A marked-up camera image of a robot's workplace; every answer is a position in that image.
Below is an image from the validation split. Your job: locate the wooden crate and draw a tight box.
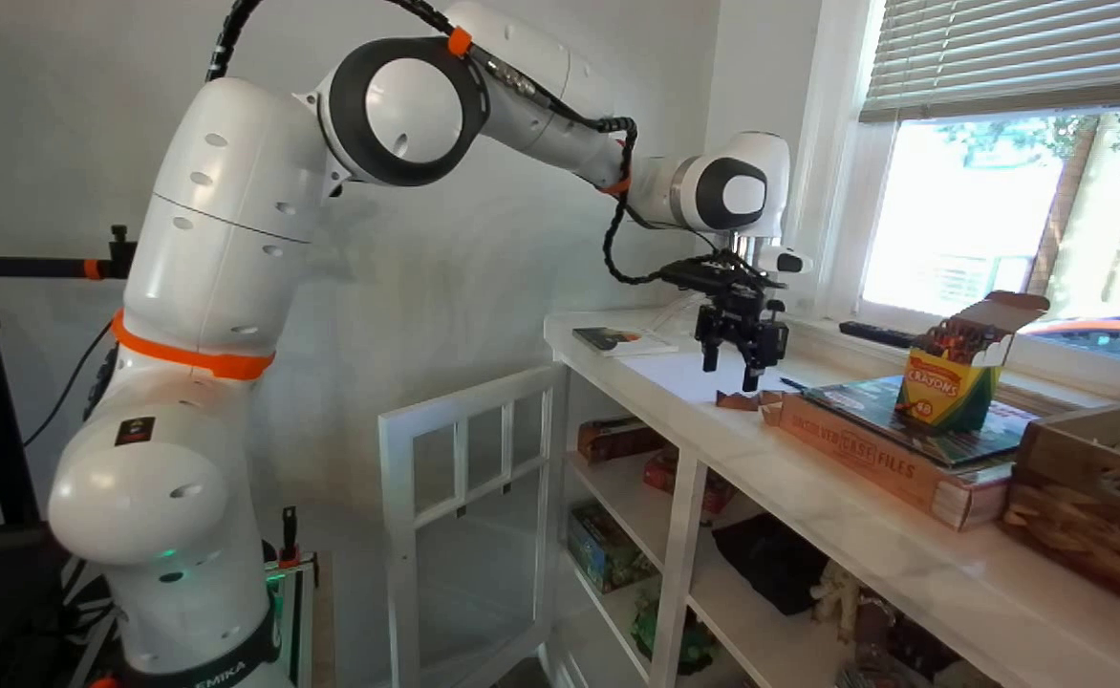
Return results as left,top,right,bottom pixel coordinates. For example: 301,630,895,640
1003,406,1120,596

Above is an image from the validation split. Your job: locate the crayon box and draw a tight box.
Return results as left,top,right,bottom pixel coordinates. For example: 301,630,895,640
902,289,1049,406

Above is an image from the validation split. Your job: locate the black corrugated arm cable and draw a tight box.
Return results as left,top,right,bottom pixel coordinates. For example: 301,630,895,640
202,0,714,289

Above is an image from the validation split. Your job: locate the dark brown wooden block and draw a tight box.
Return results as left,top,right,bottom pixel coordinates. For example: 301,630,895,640
714,391,763,411

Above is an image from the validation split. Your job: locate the dark book on game box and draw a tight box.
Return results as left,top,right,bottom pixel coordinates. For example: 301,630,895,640
806,375,1031,466

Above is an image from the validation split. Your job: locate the orange board game box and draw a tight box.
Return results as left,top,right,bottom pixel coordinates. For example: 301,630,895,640
763,396,1011,531

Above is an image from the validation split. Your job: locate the white shelf cabinet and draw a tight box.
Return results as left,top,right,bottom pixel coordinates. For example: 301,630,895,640
543,308,1120,688

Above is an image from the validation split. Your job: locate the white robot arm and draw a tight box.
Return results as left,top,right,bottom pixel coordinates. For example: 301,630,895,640
46,0,792,688

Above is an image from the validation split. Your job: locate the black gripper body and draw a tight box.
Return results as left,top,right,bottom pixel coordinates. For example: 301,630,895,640
660,253,788,351

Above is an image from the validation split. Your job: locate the white cabinet door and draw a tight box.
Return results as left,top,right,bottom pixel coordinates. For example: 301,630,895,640
377,367,563,688

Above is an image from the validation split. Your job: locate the black remote control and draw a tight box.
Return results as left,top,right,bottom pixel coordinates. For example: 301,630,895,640
836,322,918,347

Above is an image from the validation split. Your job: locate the window blind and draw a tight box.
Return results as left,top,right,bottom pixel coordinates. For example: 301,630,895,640
862,0,1120,123

